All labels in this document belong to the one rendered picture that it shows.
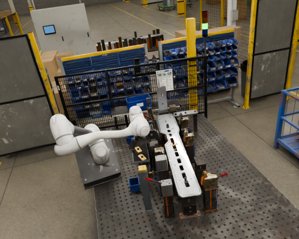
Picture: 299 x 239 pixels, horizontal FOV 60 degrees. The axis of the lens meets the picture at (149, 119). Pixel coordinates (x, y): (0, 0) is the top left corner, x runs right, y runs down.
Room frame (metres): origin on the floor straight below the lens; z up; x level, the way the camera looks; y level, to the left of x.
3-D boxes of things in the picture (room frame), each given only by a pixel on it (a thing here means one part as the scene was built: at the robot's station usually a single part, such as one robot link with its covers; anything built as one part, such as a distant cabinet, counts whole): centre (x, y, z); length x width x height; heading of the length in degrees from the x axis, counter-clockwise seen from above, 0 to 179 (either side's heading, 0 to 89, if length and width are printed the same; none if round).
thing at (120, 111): (3.05, 0.03, 1.02); 0.90 x 0.22 x 0.03; 93
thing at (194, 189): (2.14, -0.21, 1.00); 1.38 x 0.22 x 0.02; 3
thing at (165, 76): (3.18, -0.26, 1.30); 0.23 x 0.02 x 0.31; 93
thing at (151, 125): (2.25, 0.00, 0.94); 0.18 x 0.13 x 0.49; 3
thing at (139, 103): (3.04, 0.11, 1.10); 0.30 x 0.17 x 0.13; 100
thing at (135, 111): (1.77, 0.10, 1.56); 0.13 x 0.11 x 0.16; 14
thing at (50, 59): (6.68, 2.13, 0.52); 1.20 x 0.80 x 1.05; 8
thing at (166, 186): (1.56, -0.07, 0.88); 0.11 x 0.10 x 0.36; 93
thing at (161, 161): (1.82, -0.06, 0.90); 0.13 x 0.10 x 0.41; 93
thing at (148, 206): (1.65, 0.11, 0.92); 0.08 x 0.08 x 0.44; 3
